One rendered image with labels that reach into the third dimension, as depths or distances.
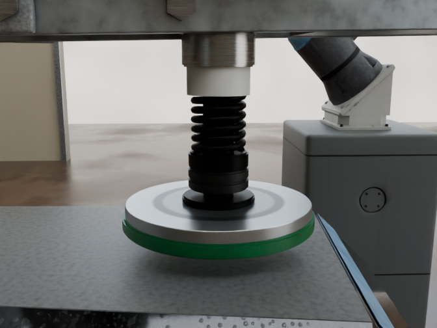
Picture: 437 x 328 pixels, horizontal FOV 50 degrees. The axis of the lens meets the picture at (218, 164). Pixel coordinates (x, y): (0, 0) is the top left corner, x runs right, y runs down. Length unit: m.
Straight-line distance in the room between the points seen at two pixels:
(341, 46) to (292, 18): 1.00
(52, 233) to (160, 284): 0.21
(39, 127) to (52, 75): 0.61
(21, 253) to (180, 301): 0.22
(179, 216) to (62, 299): 0.14
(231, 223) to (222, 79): 0.15
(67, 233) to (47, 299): 0.18
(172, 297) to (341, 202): 1.01
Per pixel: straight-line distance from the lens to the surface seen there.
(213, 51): 0.48
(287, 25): 0.48
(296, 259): 0.53
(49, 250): 0.58
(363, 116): 1.48
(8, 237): 0.65
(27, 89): 5.62
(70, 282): 0.50
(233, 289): 0.46
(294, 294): 0.46
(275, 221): 0.47
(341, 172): 1.38
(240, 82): 0.50
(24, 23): 0.43
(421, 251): 1.55
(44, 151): 5.65
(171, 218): 0.48
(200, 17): 0.46
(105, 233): 0.62
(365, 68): 1.49
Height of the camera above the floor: 1.03
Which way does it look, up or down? 12 degrees down
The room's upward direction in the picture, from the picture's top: straight up
